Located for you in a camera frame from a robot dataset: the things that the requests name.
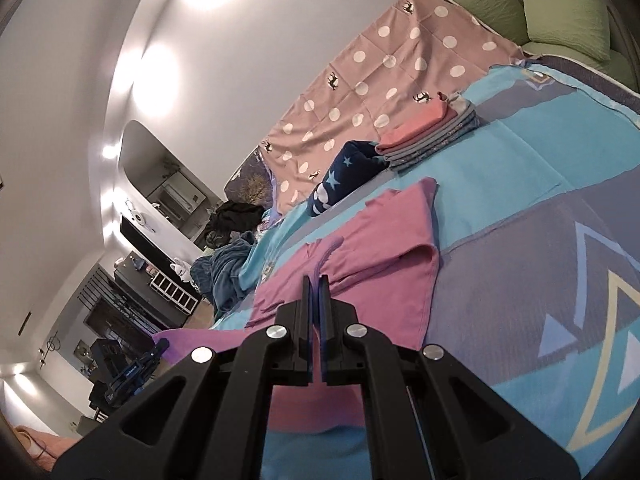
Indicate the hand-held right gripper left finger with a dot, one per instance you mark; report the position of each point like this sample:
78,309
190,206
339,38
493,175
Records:
302,310

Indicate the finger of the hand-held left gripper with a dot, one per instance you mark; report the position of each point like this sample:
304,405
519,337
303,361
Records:
155,352

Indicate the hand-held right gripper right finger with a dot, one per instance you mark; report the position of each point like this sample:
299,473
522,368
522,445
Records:
325,320

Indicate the pink long-sleeve shirt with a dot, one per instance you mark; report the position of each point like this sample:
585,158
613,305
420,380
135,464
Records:
380,280

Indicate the pile of dark clothes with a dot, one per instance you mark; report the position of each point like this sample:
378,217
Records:
232,222

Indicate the stack of folded grey clothes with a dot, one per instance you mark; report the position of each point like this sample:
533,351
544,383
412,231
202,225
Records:
442,142

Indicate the white shelf rack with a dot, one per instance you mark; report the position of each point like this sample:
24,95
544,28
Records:
175,292

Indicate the white figurine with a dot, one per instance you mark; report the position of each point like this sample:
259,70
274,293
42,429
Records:
181,269

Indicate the blue-grey fleece blanket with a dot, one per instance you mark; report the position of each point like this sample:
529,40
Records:
222,270

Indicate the pink rug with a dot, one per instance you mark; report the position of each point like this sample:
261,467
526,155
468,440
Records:
47,442

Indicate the purple tree-print sheet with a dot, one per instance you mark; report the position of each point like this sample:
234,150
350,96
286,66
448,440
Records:
250,182

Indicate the white fan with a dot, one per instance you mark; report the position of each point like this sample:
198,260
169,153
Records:
137,215

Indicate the navy star-print blanket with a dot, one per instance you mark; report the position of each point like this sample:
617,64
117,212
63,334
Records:
345,175

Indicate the folded coral pink garment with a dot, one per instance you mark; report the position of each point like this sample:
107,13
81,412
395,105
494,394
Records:
415,127

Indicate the pink polka dot sheet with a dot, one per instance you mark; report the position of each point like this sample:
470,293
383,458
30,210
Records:
380,60

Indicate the large green pillow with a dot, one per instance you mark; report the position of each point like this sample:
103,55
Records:
485,5

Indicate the green bed sheet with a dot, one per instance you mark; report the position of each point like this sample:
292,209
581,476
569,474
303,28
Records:
595,67

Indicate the small green pillow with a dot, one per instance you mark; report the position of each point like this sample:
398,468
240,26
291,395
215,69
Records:
570,17

